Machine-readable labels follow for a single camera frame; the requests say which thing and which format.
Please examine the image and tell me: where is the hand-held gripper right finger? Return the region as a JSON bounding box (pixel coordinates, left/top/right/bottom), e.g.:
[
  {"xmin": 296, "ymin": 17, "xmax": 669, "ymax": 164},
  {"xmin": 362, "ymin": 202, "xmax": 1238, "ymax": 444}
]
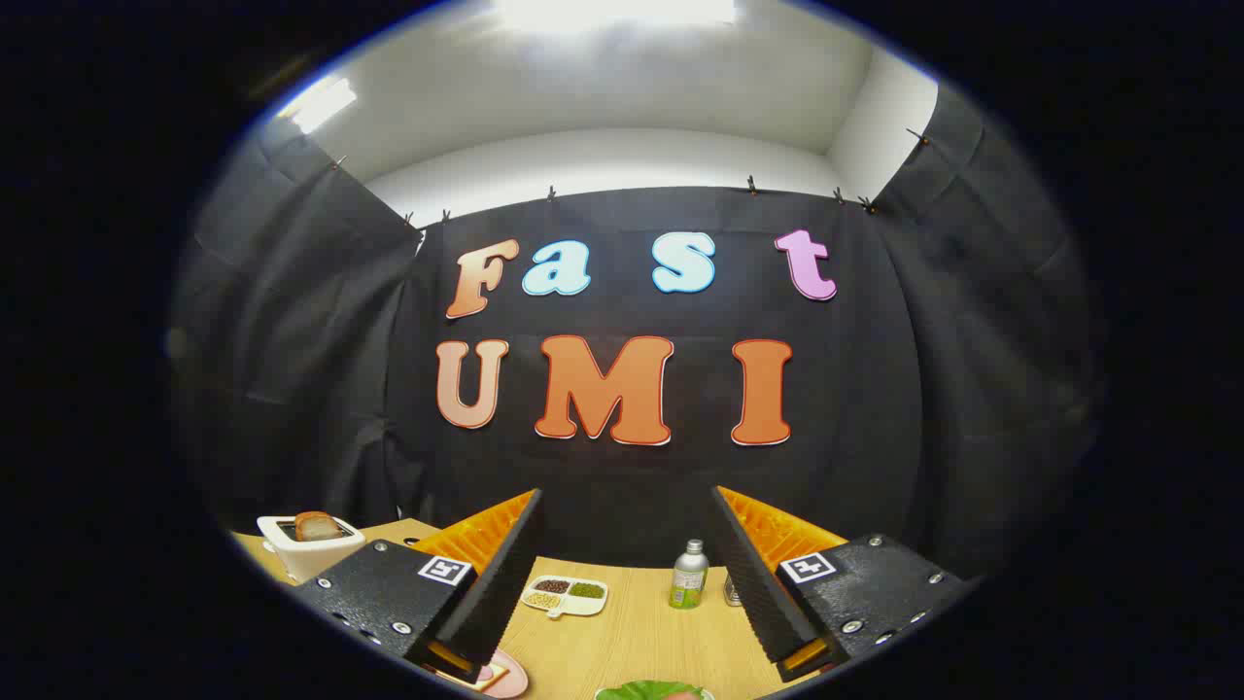
[{"xmin": 709, "ymin": 484, "xmax": 978, "ymax": 684}]

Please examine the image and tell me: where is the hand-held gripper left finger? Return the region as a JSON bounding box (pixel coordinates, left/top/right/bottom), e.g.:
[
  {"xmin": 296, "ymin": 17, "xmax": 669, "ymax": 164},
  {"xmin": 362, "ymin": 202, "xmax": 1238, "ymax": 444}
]
[{"xmin": 292, "ymin": 488, "xmax": 545, "ymax": 686}]

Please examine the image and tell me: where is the green lettuce leaf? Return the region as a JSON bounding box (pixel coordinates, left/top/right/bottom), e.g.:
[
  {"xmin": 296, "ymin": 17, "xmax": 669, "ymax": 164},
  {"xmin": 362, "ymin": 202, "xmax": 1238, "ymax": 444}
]
[{"xmin": 595, "ymin": 681, "xmax": 715, "ymax": 700}]

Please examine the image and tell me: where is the green labelled metal bottle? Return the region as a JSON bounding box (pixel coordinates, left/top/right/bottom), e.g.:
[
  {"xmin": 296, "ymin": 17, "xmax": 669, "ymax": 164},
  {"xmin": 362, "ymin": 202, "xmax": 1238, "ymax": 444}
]
[{"xmin": 669, "ymin": 540, "xmax": 709, "ymax": 611}]

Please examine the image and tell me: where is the white divided dish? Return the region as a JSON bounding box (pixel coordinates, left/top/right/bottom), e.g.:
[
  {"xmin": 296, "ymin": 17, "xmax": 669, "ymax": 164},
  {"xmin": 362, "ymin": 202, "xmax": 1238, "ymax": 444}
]
[{"xmin": 521, "ymin": 575, "xmax": 609, "ymax": 620}]

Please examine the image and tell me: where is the pink round plate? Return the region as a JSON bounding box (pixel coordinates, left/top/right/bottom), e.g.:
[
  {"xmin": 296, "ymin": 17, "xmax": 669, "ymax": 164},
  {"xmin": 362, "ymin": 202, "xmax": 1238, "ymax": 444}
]
[{"xmin": 465, "ymin": 649, "xmax": 529, "ymax": 699}]

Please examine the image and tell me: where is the white toaster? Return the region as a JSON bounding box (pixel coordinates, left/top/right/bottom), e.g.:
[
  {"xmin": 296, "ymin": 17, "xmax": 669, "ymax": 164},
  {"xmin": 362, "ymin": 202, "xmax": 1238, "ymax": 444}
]
[{"xmin": 257, "ymin": 513, "xmax": 367, "ymax": 584}]

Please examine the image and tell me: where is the black backdrop cloth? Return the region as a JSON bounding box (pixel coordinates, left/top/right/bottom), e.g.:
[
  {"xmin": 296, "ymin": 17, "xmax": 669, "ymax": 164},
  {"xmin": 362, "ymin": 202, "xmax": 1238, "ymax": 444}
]
[{"xmin": 167, "ymin": 83, "xmax": 1109, "ymax": 584}]

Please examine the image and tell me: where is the ceiling light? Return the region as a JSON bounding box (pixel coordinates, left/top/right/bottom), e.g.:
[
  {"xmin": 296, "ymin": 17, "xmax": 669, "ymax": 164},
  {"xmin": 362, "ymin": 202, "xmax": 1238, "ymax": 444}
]
[
  {"xmin": 277, "ymin": 76, "xmax": 359, "ymax": 135},
  {"xmin": 491, "ymin": 0, "xmax": 740, "ymax": 30}
]

